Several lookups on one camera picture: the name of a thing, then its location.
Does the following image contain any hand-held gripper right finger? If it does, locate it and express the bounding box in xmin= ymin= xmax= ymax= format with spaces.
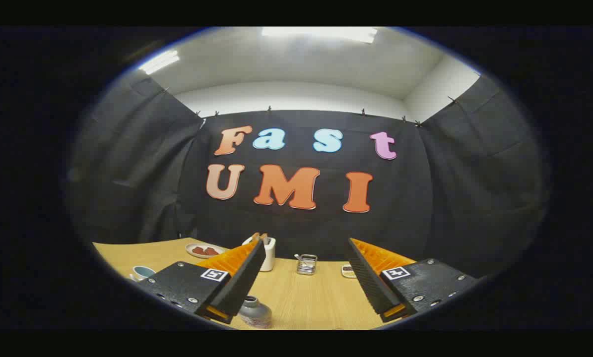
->
xmin=346 ymin=238 xmax=478 ymax=323

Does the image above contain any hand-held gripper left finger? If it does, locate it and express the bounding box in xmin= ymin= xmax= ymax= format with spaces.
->
xmin=147 ymin=238 xmax=267 ymax=325

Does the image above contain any silver juice bottle printed label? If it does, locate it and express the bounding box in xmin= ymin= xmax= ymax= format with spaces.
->
xmin=238 ymin=296 xmax=273 ymax=329

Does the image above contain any white toaster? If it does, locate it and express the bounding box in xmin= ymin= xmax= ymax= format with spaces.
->
xmin=243 ymin=236 xmax=276 ymax=272

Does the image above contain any white round plate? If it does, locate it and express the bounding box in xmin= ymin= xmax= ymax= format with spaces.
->
xmin=186 ymin=243 xmax=226 ymax=259

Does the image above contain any wooden table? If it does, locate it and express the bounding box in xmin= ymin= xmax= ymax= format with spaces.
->
xmin=93 ymin=238 xmax=416 ymax=330

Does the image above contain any black backdrop cloth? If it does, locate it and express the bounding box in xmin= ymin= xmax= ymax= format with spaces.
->
xmin=68 ymin=69 xmax=547 ymax=278

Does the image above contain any small ceiling light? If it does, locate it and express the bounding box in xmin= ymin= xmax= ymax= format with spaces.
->
xmin=138 ymin=50 xmax=180 ymax=75

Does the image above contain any metal wire holder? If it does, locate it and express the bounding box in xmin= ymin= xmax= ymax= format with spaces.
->
xmin=296 ymin=254 xmax=318 ymax=275

